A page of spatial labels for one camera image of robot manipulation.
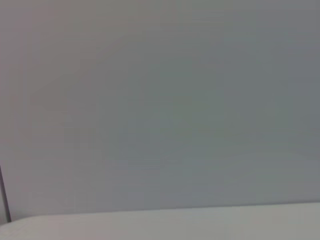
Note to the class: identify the dark vertical wall strip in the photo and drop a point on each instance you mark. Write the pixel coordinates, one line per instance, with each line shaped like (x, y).
(5, 195)

